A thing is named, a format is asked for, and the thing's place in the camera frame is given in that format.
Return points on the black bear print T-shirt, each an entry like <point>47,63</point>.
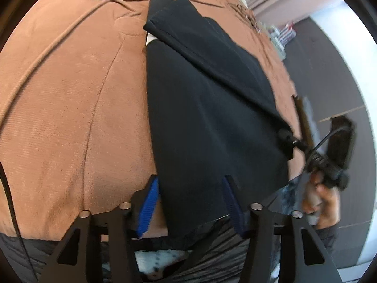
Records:
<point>206,123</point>

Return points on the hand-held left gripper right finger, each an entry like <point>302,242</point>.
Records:
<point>232,200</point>

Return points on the person's grey printed pants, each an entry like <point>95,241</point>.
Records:
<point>206,247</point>

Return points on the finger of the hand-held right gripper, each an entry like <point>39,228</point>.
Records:
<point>291,140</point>

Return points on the brown blanket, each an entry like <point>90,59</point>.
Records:
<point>73,94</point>

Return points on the person's right hand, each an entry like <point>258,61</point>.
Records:
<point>324,203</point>

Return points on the folded grey clothes pile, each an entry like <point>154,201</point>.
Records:
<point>307,118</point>

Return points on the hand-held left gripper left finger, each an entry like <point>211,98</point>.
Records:
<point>147,206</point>

